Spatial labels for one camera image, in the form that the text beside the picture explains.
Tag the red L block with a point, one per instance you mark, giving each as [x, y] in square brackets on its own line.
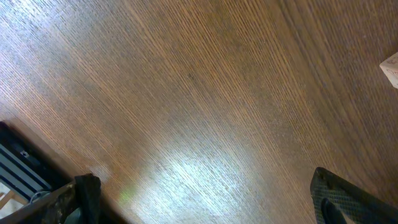
[390, 69]

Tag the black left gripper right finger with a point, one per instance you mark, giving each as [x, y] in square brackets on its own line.
[336, 200]

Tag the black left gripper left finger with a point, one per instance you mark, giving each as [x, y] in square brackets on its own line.
[76, 202]

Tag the aluminium rail table edge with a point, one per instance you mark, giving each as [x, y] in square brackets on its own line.
[25, 169]

